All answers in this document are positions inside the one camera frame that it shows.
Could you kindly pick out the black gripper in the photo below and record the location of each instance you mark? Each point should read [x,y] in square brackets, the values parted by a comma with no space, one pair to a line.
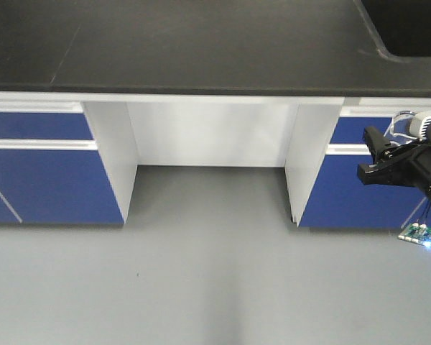
[412,170]

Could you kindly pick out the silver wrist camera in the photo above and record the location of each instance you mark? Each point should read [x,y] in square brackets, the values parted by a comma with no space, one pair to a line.
[429,124]

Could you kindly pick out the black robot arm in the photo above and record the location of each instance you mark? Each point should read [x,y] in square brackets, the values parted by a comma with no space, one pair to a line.
[407,165]

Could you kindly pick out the left blue cabinet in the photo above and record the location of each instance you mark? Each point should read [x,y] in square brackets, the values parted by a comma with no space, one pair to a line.
[65,160]

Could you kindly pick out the green circuit board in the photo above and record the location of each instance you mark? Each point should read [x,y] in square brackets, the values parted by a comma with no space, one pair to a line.
[416,233]

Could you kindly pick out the small clear glass beaker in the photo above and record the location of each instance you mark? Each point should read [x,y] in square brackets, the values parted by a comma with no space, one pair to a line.
[398,131]

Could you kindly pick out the black lab sink basin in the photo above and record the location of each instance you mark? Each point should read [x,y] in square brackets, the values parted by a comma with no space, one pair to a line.
[401,30]

